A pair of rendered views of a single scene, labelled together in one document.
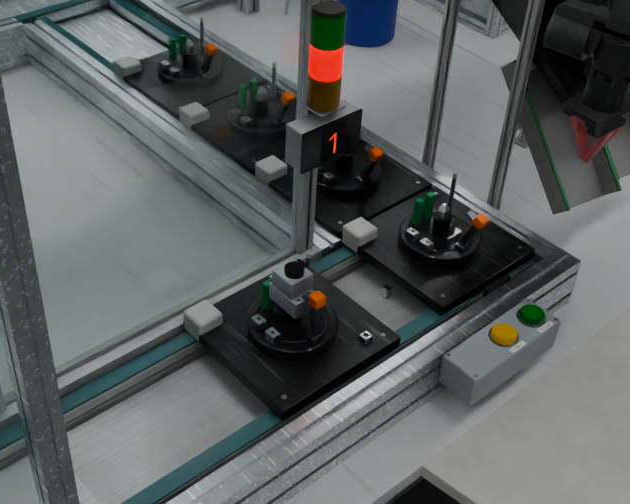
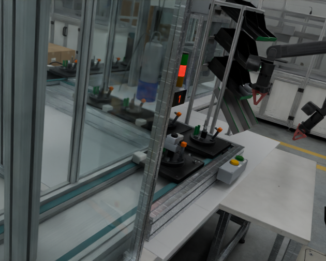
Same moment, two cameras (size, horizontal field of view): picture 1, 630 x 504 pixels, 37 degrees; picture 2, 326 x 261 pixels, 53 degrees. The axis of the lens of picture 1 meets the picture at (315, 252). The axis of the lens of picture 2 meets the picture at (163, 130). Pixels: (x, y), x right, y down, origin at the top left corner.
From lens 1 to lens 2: 0.63 m
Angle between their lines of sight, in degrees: 23
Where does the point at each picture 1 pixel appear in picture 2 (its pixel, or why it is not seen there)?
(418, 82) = not seen: hidden behind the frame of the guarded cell
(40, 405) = (165, 119)
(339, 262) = not seen: hidden behind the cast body
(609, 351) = (258, 174)
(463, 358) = (225, 168)
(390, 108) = not seen: hidden behind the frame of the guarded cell
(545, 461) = (255, 201)
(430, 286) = (206, 150)
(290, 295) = (174, 143)
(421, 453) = (217, 200)
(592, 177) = (240, 125)
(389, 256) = (189, 143)
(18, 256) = (179, 52)
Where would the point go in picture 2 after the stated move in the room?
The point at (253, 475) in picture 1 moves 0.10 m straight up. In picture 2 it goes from (177, 197) to (182, 173)
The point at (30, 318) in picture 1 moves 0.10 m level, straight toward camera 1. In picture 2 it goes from (174, 80) to (201, 92)
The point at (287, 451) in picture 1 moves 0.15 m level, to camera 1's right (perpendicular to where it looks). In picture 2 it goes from (184, 190) to (220, 192)
